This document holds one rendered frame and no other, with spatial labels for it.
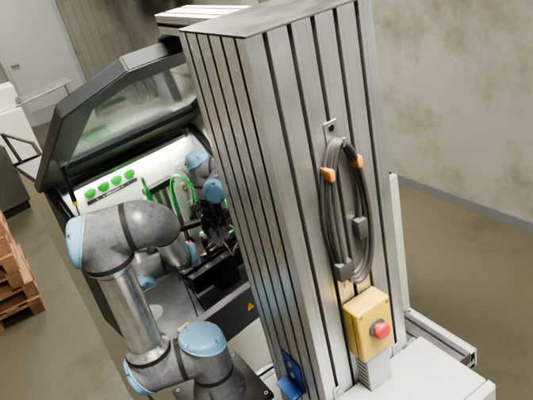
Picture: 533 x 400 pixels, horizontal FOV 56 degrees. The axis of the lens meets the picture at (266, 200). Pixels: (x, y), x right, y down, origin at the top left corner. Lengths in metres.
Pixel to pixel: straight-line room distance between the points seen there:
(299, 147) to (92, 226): 0.53
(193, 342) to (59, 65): 8.28
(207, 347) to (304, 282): 0.47
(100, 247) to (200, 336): 0.39
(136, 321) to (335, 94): 0.74
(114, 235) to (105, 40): 8.53
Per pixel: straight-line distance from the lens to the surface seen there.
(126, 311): 1.28
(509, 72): 3.47
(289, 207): 0.88
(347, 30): 0.88
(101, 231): 1.16
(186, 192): 2.35
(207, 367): 1.40
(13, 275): 4.07
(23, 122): 7.49
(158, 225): 1.17
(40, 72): 9.36
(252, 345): 2.16
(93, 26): 9.55
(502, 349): 3.01
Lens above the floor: 2.17
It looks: 28 degrees down
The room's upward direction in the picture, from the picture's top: 14 degrees counter-clockwise
